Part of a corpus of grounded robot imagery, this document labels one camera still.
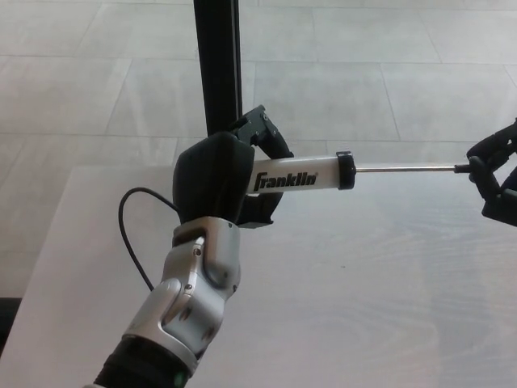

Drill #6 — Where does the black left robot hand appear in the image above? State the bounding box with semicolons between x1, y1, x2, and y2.
171;104;296;232

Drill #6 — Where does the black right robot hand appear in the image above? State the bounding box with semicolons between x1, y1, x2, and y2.
465;117;517;228

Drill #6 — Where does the white Franklin hand air pump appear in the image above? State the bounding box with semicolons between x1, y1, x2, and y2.
251;150;500;203

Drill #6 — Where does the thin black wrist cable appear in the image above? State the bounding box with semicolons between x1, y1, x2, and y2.
117;187;182;292

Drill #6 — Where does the black vertical metal post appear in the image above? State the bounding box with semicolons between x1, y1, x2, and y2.
192;0;244;138

